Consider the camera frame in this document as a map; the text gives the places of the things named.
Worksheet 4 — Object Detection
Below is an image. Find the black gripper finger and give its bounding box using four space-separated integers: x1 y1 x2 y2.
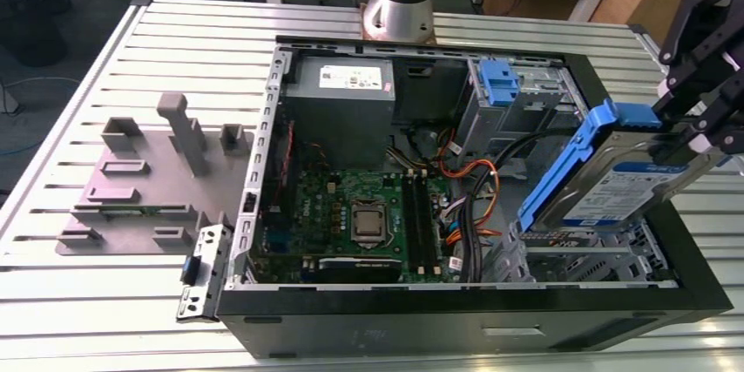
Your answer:
650 0 744 121
648 84 744 165

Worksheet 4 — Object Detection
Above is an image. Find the hard disk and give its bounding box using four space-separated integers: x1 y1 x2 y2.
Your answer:
516 99 728 233

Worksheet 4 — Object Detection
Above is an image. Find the silver disk bay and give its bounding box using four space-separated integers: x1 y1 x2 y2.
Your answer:
481 219 668 284

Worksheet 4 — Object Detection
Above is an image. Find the silver optical drive cage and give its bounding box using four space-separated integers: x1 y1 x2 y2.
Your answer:
456 56 594 172

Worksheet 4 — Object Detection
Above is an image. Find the blue plastic drive latch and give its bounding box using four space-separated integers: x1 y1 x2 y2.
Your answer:
480 60 520 107

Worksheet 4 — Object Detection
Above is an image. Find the black RAM slot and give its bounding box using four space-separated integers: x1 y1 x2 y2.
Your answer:
402 169 424 276
416 169 444 276

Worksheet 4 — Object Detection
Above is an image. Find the CPU socket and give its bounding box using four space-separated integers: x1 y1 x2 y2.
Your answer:
346 200 389 249

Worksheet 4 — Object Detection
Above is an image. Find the silver CPU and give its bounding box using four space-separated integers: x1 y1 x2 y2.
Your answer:
349 210 385 238

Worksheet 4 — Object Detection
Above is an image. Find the grey power supply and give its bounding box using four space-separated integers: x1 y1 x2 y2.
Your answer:
284 56 400 169

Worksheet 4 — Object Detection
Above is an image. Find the black graphics card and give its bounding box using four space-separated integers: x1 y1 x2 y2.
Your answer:
301 256 405 284

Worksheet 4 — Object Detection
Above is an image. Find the black PC case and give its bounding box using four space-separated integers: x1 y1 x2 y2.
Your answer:
173 34 734 360

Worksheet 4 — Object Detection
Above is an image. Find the green motherboard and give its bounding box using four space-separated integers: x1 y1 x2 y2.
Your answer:
254 166 466 286

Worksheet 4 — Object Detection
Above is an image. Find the grey parts rack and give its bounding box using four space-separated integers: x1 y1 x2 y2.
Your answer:
54 92 260 258

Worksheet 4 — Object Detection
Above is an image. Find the green RAM stick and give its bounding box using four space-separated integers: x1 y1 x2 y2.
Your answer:
97 206 178 219

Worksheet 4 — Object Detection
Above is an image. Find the thick black cable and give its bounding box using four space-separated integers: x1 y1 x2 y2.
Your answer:
464 127 585 284

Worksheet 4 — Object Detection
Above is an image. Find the orange power cable bundle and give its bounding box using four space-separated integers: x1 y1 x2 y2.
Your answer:
438 145 504 240

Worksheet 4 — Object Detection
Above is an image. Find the thin red wire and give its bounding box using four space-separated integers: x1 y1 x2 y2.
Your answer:
280 121 296 213

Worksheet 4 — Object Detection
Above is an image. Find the blue floor cable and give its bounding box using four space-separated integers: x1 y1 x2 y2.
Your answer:
0 141 34 158

